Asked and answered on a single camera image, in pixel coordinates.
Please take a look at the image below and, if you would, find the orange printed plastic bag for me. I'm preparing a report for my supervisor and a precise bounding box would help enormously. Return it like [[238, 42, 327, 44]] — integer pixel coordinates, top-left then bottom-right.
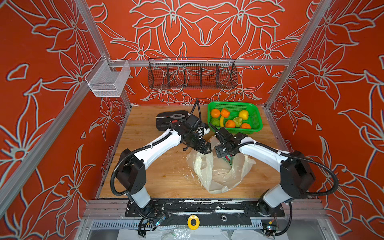
[[187, 150, 256, 194]]

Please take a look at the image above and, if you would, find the green plastic basket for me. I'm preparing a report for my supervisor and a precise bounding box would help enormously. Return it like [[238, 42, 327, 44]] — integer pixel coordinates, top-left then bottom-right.
[[207, 102, 263, 135]]

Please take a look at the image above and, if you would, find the white wire mesh basket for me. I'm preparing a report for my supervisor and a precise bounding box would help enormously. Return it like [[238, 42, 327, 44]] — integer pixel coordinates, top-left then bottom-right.
[[85, 55, 131, 97]]

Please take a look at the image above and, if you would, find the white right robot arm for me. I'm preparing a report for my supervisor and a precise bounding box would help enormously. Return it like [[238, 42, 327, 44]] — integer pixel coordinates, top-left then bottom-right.
[[210, 125, 339, 208]]

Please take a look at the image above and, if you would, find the black plastic tool case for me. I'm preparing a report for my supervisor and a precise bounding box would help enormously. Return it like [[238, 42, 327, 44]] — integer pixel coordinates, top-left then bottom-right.
[[156, 110, 189, 132]]

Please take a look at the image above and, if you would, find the yellow round button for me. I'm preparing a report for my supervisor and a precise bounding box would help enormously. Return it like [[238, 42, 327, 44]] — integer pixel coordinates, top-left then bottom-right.
[[187, 215, 200, 231]]

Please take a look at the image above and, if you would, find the red dragon fruit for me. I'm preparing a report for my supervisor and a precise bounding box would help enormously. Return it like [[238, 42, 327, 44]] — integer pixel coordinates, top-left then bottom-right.
[[223, 155, 234, 167]]

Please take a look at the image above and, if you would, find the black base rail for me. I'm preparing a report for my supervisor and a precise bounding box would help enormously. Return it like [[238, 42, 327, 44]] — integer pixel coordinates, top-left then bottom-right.
[[125, 199, 286, 229]]

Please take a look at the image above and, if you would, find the green apple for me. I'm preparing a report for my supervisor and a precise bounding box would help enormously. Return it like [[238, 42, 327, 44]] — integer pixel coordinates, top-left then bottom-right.
[[233, 117, 243, 128]]

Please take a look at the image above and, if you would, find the black wire mesh basket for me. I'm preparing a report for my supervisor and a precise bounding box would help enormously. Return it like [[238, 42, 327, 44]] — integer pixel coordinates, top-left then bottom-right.
[[148, 57, 238, 90]]

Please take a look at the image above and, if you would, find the yellow banana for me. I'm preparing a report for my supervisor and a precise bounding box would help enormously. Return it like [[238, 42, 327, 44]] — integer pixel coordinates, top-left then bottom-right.
[[220, 116, 225, 127]]

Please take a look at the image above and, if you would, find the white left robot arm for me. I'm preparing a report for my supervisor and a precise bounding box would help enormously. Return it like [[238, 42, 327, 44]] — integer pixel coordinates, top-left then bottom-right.
[[110, 100, 212, 209]]

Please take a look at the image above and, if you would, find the silver metal tap wrench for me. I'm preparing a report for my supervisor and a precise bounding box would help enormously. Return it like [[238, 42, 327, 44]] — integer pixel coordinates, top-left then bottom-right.
[[156, 114, 186, 120]]

